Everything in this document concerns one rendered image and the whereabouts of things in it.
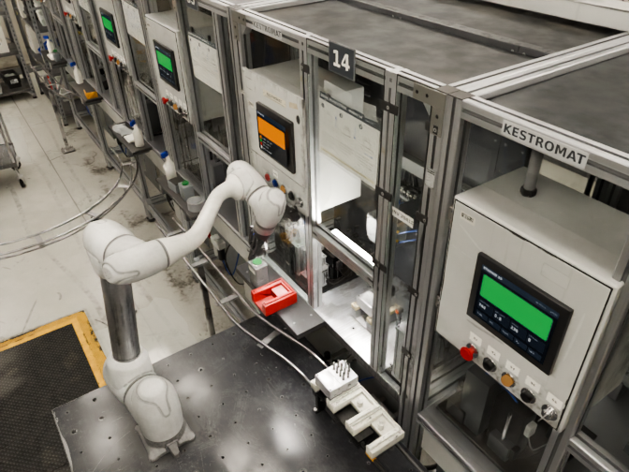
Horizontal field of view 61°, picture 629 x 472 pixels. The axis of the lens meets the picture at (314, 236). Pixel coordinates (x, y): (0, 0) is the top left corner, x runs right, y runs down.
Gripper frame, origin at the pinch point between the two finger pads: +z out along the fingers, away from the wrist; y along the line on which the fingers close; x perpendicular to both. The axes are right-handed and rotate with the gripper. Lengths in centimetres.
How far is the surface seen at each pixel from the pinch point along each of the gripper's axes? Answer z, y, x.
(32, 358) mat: 158, 59, 86
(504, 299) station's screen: -98, -79, -1
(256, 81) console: -61, 37, -7
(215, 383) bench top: 32, -35, 30
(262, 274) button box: 9.6, -6.5, -3.6
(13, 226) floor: 231, 208, 63
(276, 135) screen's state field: -55, 16, -6
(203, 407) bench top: 29, -43, 40
